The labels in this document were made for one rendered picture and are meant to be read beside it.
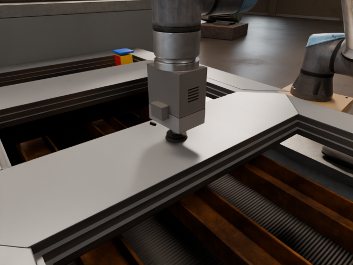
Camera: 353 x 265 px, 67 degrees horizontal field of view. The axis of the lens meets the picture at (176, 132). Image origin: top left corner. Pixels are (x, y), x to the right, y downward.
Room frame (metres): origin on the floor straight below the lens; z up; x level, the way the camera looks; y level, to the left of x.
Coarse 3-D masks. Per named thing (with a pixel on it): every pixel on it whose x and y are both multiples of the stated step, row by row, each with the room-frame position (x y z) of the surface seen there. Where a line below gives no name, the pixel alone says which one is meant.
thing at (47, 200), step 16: (32, 160) 0.36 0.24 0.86; (48, 160) 0.36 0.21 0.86; (16, 176) 0.32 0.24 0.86; (32, 176) 0.32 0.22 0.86; (48, 176) 0.32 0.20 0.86; (64, 176) 0.32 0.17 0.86; (16, 192) 0.29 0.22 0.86; (32, 192) 0.29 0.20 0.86; (48, 192) 0.29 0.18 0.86; (64, 192) 0.29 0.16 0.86; (80, 192) 0.29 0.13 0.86; (16, 208) 0.26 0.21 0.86; (32, 208) 0.26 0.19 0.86; (48, 208) 0.26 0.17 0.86; (64, 208) 0.26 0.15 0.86; (80, 208) 0.26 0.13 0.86; (32, 224) 0.23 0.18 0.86; (48, 224) 0.23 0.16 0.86; (64, 224) 0.23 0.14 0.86; (32, 240) 0.21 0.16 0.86
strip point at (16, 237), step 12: (0, 180) 0.31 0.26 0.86; (0, 192) 0.29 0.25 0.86; (0, 204) 0.26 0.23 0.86; (12, 204) 0.26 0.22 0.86; (0, 216) 0.24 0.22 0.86; (12, 216) 0.24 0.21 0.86; (0, 228) 0.22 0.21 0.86; (12, 228) 0.22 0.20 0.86; (0, 240) 0.21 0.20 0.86; (12, 240) 0.21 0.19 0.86; (24, 240) 0.21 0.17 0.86
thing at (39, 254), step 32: (64, 64) 0.99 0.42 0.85; (96, 64) 1.06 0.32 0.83; (64, 96) 0.66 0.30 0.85; (96, 96) 0.71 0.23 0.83; (0, 128) 0.55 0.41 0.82; (288, 128) 0.51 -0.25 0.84; (320, 128) 0.50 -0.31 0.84; (0, 160) 0.38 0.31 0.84; (224, 160) 0.39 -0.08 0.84; (160, 192) 0.30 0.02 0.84; (192, 192) 0.33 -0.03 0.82; (96, 224) 0.24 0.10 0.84; (128, 224) 0.26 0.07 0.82; (64, 256) 0.21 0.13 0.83
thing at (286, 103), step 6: (252, 96) 0.65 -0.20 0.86; (258, 96) 0.65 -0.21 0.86; (264, 96) 0.65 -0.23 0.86; (270, 96) 0.65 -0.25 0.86; (276, 96) 0.65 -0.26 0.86; (270, 102) 0.61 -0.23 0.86; (276, 102) 0.61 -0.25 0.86; (282, 102) 0.61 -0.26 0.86; (288, 102) 0.61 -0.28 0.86; (288, 108) 0.58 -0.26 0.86; (294, 108) 0.58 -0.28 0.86
